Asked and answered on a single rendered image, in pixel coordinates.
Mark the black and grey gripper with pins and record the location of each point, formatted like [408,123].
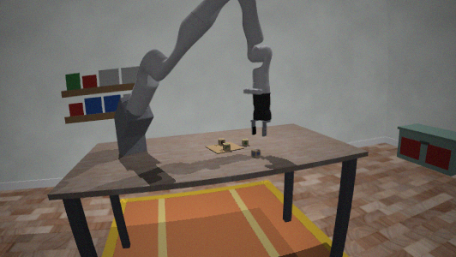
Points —
[261,101]

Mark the tan square mat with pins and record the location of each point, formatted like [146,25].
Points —
[219,149]

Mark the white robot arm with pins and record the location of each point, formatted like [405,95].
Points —
[193,27]

